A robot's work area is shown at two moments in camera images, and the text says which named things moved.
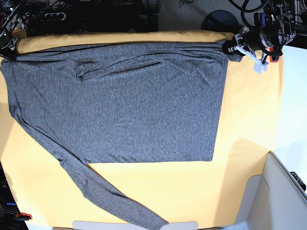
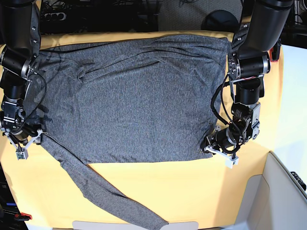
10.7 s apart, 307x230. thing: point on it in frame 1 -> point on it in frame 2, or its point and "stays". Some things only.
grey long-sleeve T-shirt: x=120 y=102 stays
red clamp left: x=23 y=216 stays
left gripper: x=7 y=44 -> x=23 y=136
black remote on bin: x=301 y=182 stays
